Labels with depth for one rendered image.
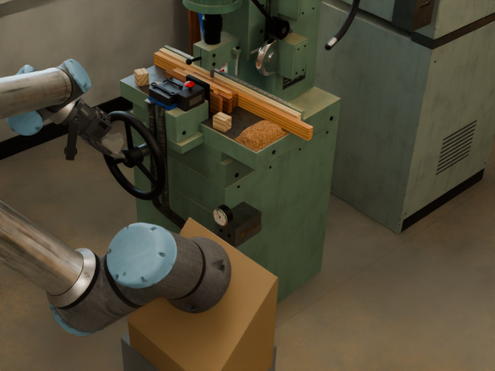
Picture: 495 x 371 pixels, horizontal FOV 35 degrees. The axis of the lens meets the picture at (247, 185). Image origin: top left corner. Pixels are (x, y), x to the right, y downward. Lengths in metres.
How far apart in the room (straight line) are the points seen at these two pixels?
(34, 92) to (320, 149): 1.24
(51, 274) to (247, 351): 0.52
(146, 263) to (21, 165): 2.16
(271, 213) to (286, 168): 0.17
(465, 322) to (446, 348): 0.16
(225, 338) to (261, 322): 0.10
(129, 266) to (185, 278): 0.14
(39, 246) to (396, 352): 1.58
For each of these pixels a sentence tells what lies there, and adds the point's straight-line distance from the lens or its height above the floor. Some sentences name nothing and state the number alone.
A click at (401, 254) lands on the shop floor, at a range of 3.32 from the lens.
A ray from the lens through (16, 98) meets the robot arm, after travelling 1.72.
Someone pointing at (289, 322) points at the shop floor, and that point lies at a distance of 2.96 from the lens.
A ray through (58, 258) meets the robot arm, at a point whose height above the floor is 0.98.
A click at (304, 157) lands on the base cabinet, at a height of 0.64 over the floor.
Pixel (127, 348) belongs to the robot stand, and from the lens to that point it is 2.16.
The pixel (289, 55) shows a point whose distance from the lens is 2.43.
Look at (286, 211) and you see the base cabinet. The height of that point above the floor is 0.45.
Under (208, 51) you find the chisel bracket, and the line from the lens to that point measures 2.38.
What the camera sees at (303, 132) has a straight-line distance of 2.27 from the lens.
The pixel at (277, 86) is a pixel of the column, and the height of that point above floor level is 0.89.
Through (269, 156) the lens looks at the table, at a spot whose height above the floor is 0.86.
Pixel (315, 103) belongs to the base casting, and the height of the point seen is 0.80.
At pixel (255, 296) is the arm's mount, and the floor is 0.82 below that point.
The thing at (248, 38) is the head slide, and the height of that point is 1.08.
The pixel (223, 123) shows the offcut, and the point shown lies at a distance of 2.28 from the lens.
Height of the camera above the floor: 2.13
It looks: 36 degrees down
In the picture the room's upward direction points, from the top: 2 degrees clockwise
